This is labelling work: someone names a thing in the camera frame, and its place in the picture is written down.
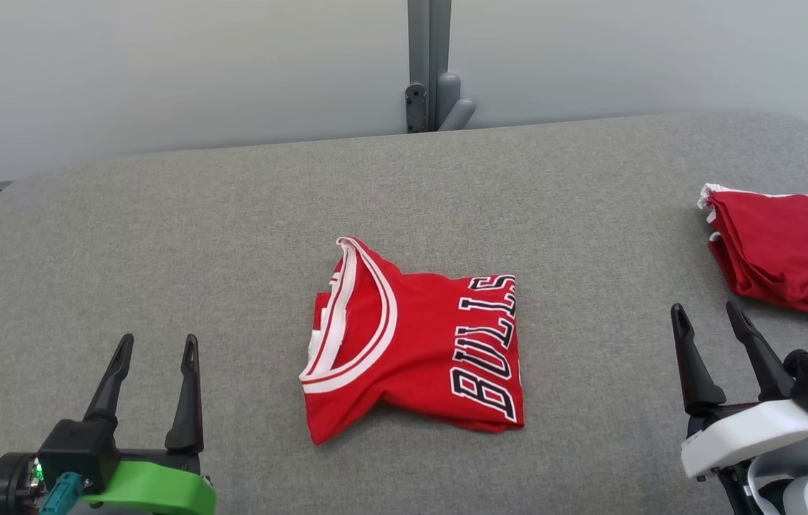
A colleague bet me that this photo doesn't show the dark grey bracket plate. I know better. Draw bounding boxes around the dark grey bracket plate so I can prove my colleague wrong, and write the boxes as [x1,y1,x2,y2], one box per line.
[404,82,429,134]

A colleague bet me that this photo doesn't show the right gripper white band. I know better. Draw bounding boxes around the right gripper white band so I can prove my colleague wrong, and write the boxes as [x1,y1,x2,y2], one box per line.
[670,300,808,479]

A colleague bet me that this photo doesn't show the red white Bulls jersey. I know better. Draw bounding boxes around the red white Bulls jersey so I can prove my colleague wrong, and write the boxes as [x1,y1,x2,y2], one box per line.
[299,236,525,446]

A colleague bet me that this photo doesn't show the grey vertical wall post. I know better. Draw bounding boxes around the grey vertical wall post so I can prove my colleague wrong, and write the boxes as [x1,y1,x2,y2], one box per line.
[407,0,453,133]

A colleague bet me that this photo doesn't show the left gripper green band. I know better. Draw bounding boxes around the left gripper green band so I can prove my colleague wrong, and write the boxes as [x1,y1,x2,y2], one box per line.
[0,333,218,515]

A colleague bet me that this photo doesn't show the light grey rounded handle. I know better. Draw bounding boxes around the light grey rounded handle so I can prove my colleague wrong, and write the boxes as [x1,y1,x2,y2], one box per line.
[437,72,477,132]

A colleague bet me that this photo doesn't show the red shorts white trim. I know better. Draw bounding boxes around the red shorts white trim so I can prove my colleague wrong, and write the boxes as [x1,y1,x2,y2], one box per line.
[696,183,808,326]

